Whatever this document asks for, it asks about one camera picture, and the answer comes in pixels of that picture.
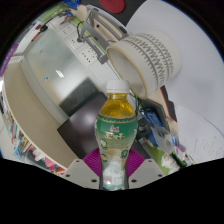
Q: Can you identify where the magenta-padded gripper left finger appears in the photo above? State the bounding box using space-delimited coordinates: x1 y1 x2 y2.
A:
61 147 103 190

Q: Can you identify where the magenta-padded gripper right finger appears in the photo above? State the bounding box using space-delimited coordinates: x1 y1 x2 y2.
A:
126 148 167 190

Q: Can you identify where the green-label clear drink bottle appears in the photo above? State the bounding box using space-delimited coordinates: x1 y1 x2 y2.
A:
94 79 139 192

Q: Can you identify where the small blue box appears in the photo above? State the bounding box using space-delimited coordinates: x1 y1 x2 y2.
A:
146 110 164 129

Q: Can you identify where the large white paper sheet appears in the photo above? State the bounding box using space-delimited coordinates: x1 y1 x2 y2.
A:
125 0 224 134

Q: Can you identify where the purple hanging banner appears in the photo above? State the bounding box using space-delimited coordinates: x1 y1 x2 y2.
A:
0 43 19 78

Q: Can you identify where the grey metal laptop stand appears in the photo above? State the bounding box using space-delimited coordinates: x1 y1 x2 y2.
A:
77 8 130 65

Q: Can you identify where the flat round red coaster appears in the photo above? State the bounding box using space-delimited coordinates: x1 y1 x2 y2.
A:
98 0 127 14

